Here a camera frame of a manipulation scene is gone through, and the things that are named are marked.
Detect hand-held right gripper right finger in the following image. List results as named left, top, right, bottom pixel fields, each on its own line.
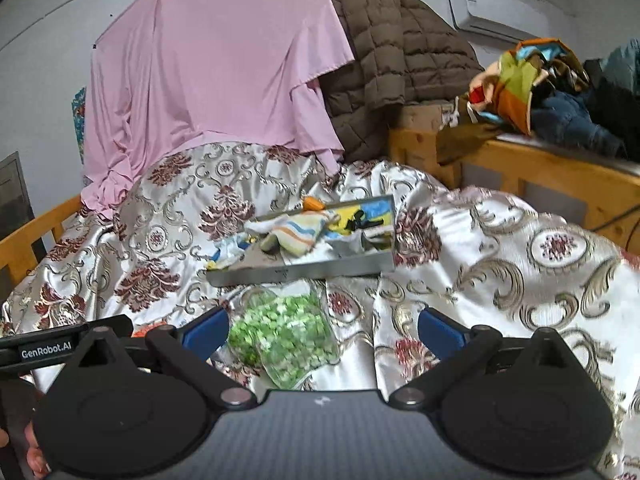
left=388, top=307, right=572, bottom=408

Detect black cable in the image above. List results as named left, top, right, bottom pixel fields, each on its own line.
left=592, top=207, right=640, bottom=233

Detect grey cloth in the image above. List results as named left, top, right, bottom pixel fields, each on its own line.
left=327, top=234, right=368, bottom=261

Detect blue wall poster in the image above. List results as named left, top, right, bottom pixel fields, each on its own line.
left=71, top=86, right=88, bottom=163

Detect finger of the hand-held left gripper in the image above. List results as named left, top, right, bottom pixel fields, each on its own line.
left=85, top=314, right=135, bottom=341

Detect striped yellow orange towel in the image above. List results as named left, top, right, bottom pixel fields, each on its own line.
left=245, top=210, right=341, bottom=258

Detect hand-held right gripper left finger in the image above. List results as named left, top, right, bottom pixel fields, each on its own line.
left=77, top=306, right=257, bottom=409

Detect brown printed cloth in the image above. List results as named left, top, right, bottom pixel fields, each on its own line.
left=436, top=100, right=503, bottom=166

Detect floral satin blanket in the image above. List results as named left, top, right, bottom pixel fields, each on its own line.
left=0, top=141, right=640, bottom=480

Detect blue jeans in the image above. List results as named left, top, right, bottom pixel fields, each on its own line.
left=530, top=91, right=626, bottom=158

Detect dark jacket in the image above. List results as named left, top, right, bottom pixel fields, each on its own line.
left=582, top=37, right=640, bottom=161

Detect colourful patchwork cloth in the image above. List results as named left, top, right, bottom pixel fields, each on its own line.
left=467, top=37, right=591, bottom=136

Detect pink bed sheet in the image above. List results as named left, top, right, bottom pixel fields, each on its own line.
left=80, top=0, right=357, bottom=221

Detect person's left hand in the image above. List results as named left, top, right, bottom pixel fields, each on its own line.
left=22, top=420, right=51, bottom=480

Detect green patterned plastic bag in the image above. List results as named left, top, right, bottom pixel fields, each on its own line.
left=227, top=287, right=338, bottom=390

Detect brown quilted jacket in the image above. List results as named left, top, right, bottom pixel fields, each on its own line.
left=320, top=0, right=486, bottom=163

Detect wooden bed frame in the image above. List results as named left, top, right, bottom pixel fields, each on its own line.
left=389, top=127, right=640, bottom=251

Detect white air conditioner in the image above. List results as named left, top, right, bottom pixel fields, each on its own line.
left=447, top=0, right=551, bottom=45

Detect wooden bed rail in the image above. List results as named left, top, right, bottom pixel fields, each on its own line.
left=0, top=195, right=83, bottom=301

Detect grey tray with cartoon print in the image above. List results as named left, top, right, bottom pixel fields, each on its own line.
left=206, top=194, right=397, bottom=288

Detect cardboard box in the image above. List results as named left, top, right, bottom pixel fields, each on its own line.
left=400, top=102, right=458, bottom=131

